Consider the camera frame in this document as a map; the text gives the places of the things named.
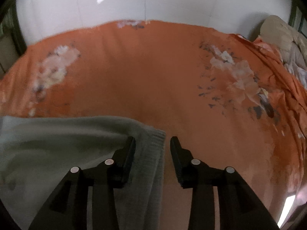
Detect grey knit pants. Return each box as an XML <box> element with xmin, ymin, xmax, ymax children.
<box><xmin>1</xmin><ymin>116</ymin><xmax>166</xmax><ymax>229</ymax></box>

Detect orange floral bed sheet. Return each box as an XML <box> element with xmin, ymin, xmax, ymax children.
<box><xmin>1</xmin><ymin>21</ymin><xmax>306</xmax><ymax>229</ymax></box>

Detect beige rumpled blanket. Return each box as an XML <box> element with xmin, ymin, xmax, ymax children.
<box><xmin>260</xmin><ymin>16</ymin><xmax>306</xmax><ymax>87</ymax></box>

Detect metal bed frame headboard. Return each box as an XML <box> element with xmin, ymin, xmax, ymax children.
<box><xmin>1</xmin><ymin>7</ymin><xmax>27</xmax><ymax>79</ymax></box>

